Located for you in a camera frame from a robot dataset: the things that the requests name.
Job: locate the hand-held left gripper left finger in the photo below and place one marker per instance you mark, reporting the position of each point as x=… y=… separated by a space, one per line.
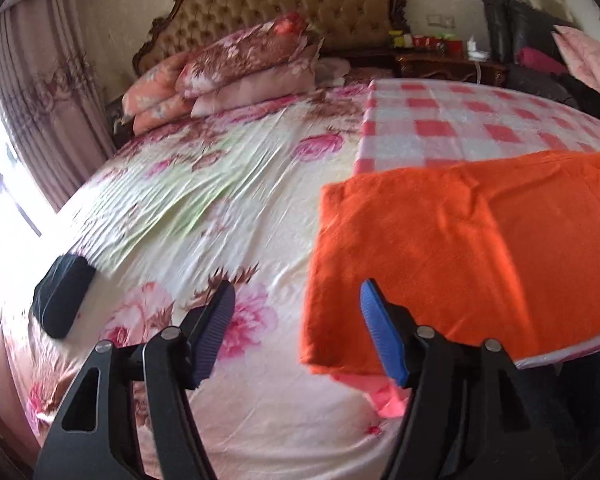
x=212 y=335

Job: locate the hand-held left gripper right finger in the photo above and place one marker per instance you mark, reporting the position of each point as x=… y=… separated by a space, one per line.
x=382 y=335

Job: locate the orange pants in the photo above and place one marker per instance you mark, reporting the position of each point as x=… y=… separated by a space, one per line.
x=455 y=250

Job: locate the floral bed sheet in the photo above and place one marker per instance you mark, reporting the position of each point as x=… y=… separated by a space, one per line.
x=230 y=200

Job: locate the dark blue pouch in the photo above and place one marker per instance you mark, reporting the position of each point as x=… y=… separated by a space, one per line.
x=62 y=295

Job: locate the pink white checked cloth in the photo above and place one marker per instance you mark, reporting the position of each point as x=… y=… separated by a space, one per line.
x=455 y=120

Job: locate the folded pink quilt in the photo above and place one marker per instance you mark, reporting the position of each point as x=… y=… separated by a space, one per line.
x=260 y=90

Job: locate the pink floral pillow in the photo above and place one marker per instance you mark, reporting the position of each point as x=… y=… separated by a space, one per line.
x=152 y=90

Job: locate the window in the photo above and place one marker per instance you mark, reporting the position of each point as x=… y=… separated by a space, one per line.
x=5 y=185

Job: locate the wooden nightstand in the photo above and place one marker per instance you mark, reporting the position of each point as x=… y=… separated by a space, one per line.
x=440 y=67

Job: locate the red floral pillow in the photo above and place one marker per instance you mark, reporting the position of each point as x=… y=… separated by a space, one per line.
x=250 y=52

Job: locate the pink patterned curtain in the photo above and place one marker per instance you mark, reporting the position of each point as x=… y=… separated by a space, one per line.
x=45 y=100

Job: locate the red cup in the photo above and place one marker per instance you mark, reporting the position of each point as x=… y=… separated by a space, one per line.
x=455 y=48

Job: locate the red box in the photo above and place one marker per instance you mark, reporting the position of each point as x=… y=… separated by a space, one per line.
x=421 y=41

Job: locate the green yellow toy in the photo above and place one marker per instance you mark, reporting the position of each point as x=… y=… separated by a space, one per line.
x=396 y=39

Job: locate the white tissue pack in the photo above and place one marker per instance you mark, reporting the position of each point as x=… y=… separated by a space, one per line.
x=474 y=46

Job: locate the magenta cloth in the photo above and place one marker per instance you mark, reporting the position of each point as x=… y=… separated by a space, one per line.
x=540 y=60

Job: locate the light pink pillow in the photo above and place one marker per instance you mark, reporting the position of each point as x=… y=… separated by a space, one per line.
x=587 y=65

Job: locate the black leather chair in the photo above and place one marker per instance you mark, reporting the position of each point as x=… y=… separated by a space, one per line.
x=525 y=25

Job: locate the wall outlets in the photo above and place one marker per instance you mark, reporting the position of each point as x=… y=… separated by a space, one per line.
x=441 y=19

